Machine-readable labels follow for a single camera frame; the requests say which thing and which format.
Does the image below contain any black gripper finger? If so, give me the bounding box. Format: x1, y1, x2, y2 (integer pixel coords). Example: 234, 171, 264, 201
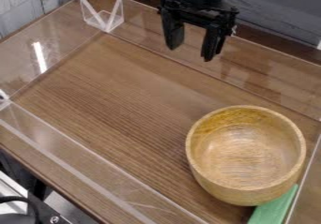
201, 23, 226, 62
161, 8, 185, 50

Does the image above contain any green block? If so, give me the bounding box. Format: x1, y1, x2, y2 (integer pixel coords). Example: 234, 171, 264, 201
248, 185, 299, 224

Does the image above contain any black cable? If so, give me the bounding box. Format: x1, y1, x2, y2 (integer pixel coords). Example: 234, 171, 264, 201
0, 195, 43, 224

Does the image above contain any clear acrylic corner bracket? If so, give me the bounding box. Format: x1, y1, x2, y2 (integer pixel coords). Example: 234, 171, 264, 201
79, 0, 125, 33

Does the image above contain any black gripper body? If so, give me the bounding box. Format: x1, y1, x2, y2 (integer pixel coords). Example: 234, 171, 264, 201
158, 0, 240, 30

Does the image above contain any brown wooden bowl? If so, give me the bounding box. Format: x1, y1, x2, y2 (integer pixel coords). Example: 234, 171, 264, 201
186, 105, 308, 206

